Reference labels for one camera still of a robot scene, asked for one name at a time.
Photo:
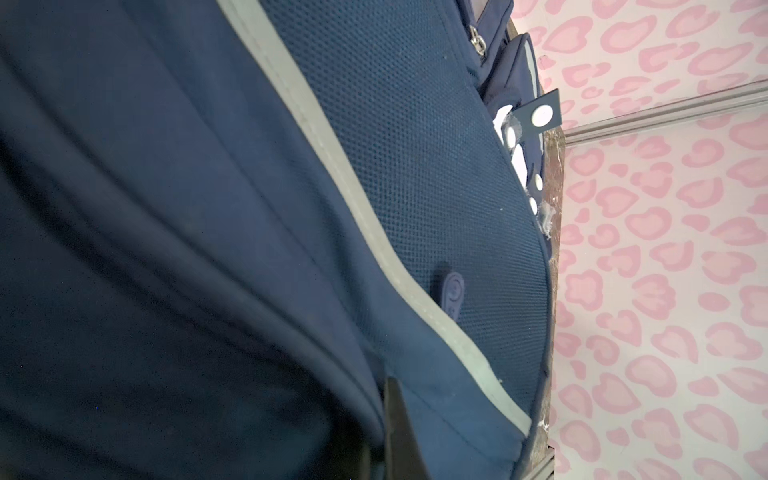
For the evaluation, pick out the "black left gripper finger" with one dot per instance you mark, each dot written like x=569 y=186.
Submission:
x=403 y=460

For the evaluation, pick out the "navy blue student backpack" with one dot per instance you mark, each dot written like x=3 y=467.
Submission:
x=224 y=225

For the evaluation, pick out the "diagonal aluminium frame bar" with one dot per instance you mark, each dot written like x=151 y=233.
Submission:
x=744 y=97

